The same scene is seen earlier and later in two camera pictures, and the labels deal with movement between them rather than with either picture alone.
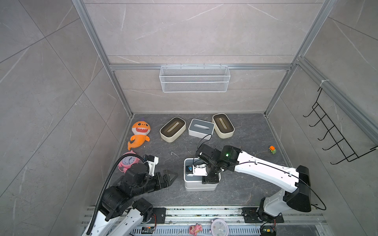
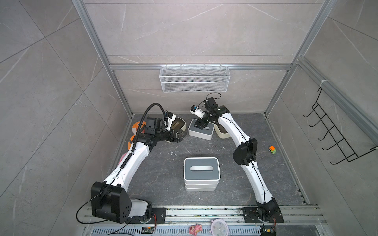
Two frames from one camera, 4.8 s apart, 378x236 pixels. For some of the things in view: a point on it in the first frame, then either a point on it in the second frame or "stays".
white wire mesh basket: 192,79 stays
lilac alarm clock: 219,227 stays
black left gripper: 165,182 → 177,139
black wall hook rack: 340,144 stays
